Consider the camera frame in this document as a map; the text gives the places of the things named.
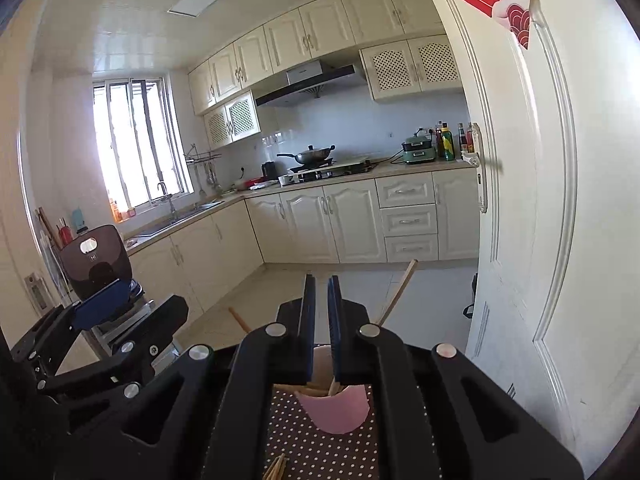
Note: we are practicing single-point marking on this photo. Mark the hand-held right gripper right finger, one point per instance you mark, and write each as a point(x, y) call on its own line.
point(336, 320)

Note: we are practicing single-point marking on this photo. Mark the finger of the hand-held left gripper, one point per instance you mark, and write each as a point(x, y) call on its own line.
point(102, 302)
point(155, 320)

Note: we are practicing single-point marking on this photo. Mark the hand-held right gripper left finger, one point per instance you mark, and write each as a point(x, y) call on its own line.
point(310, 320)

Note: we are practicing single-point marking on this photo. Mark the pink cup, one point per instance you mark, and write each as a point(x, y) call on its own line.
point(332, 410)

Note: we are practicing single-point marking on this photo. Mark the pile of wooden chopsticks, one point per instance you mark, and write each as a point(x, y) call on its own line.
point(274, 470)

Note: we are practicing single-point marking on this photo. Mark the brown chair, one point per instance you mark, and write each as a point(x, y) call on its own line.
point(100, 255)

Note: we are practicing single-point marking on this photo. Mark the red bottle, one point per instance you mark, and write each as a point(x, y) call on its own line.
point(65, 234)

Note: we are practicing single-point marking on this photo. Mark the light blue container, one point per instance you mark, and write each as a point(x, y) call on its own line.
point(80, 221)

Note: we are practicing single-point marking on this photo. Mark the orange bottle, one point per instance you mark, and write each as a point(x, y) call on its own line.
point(116, 211)

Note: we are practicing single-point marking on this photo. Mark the cream lower cabinet row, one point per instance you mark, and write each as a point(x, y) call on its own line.
point(310, 225)

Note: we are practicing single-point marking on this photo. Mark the cream cabinet row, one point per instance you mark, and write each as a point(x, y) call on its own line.
point(310, 35)
point(310, 225)

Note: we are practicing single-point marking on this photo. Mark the steel sink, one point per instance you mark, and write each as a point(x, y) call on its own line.
point(175, 217)

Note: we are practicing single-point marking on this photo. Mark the chrome faucet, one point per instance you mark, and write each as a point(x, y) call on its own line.
point(171, 202)

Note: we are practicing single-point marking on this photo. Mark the brown polka dot tablecloth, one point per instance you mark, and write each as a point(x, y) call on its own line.
point(325, 455)

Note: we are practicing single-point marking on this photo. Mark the red and white dish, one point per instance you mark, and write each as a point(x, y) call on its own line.
point(249, 183)

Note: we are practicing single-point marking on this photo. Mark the gas stove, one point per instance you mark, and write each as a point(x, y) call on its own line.
point(340, 170)

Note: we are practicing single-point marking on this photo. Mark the black kettle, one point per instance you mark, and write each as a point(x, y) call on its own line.
point(269, 171)

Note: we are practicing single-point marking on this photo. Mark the window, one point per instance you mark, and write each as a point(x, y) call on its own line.
point(140, 145)

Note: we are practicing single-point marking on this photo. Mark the steel wok with lid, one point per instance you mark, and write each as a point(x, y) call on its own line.
point(312, 155)

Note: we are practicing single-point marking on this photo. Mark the green multicooker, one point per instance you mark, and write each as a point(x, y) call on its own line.
point(419, 150)

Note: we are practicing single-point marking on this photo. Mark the white door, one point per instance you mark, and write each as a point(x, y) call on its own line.
point(510, 210)

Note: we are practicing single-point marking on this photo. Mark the group of condiment bottles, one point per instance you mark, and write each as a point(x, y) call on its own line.
point(447, 142)

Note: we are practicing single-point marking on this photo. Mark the small lattice door cabinet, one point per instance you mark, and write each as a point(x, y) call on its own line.
point(232, 120)

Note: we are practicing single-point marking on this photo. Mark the range hood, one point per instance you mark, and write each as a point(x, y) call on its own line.
point(305, 85)

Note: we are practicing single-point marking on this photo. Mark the wide lattice door cabinet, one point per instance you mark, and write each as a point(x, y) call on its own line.
point(410, 67)

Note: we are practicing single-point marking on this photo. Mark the cream upper cabinet row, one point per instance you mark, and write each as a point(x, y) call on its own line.
point(310, 35)

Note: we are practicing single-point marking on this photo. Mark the wall utensil rack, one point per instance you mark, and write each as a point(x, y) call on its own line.
point(202, 156)

